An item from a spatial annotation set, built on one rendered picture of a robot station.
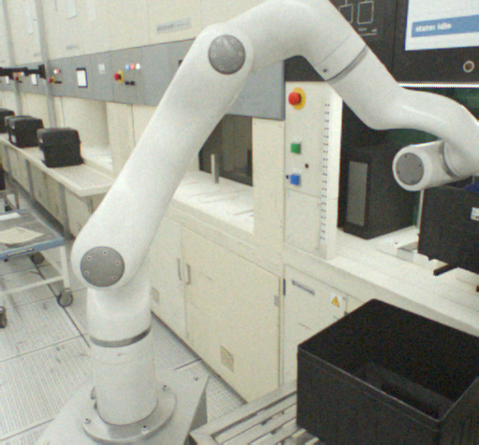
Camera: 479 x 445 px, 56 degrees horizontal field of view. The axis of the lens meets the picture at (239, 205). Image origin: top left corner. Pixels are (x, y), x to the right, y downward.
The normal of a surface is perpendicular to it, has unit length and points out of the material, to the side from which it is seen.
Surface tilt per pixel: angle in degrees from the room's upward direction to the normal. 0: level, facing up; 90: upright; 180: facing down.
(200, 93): 122
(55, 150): 92
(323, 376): 90
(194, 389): 0
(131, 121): 90
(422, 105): 37
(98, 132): 90
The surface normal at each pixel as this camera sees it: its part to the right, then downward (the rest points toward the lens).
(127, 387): 0.34, 0.25
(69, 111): 0.57, 0.22
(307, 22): 0.03, 0.32
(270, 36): -0.57, 0.57
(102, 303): -0.30, -0.72
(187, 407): -0.02, -0.96
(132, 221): 0.39, -0.12
